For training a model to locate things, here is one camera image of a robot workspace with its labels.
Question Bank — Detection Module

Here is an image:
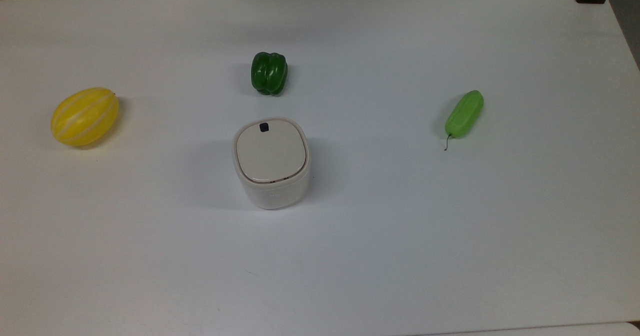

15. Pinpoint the beige bin lid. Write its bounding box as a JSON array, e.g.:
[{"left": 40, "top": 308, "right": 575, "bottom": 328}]
[{"left": 235, "top": 119, "right": 307, "bottom": 183}]

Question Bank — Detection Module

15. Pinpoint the dark green toy bell pepper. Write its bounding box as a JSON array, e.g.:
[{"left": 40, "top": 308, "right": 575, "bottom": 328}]
[{"left": 251, "top": 52, "right": 289, "bottom": 96}]

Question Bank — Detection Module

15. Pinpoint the light green toy chili pepper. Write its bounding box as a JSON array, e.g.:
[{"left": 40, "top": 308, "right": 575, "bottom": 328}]
[{"left": 444, "top": 90, "right": 484, "bottom": 151}]

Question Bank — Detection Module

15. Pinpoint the yellow striped toy melon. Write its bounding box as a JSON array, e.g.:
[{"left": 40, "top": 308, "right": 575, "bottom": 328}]
[{"left": 51, "top": 87, "right": 120, "bottom": 147}]

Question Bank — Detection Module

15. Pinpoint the white side table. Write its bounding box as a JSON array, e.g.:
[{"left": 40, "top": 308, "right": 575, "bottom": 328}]
[{"left": 417, "top": 321, "right": 640, "bottom": 336}]

